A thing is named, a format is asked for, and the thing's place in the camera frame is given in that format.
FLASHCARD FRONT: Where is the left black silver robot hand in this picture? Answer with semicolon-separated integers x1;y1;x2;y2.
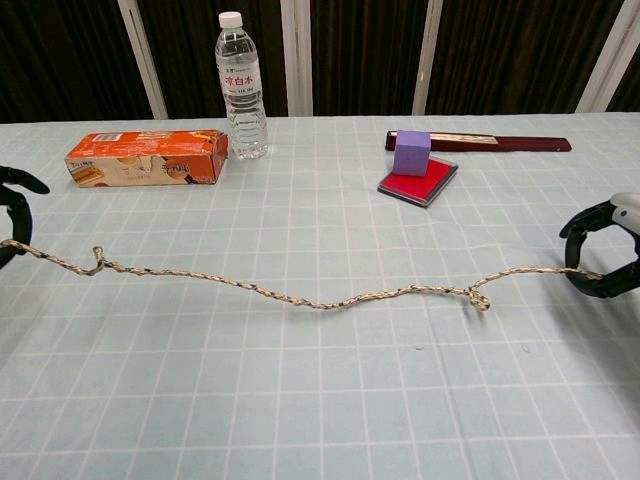
0;165;51;271

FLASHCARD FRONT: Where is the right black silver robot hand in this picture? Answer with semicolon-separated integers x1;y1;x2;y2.
558;191;640;300

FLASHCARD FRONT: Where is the beige speckled braided rope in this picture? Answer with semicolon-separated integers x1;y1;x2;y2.
0;238;604;314

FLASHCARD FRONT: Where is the dark red folded fan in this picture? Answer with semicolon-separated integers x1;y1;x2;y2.
384;129;572;154

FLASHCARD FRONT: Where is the orange cardboard snack box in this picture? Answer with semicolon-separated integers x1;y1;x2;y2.
64;128;231;187

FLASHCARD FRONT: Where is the black pleated curtain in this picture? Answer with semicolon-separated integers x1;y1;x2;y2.
0;0;640;124

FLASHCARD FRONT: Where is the red ink pad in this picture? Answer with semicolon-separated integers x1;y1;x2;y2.
377;154;459;209

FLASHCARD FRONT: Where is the purple foam cube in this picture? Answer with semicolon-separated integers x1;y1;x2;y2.
391;129;432;177

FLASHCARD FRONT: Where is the clear plastic water bottle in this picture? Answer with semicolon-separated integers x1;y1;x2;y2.
214;10;270;160

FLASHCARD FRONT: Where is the light blue checked tablecloth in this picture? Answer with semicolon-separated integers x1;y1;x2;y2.
0;110;640;480

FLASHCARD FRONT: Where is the white metal frame post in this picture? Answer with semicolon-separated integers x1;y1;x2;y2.
411;0;445;116
578;0;640;113
117;0;170;120
279;0;315;117

